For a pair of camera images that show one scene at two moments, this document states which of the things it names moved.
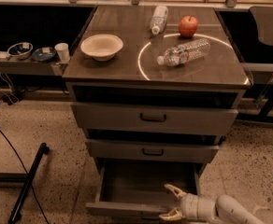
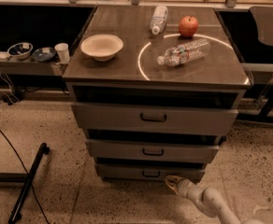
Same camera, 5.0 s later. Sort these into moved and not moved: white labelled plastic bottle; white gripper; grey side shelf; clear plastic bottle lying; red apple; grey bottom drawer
Moved: grey bottom drawer; white gripper
Not moved: grey side shelf; red apple; white labelled plastic bottle; clear plastic bottle lying
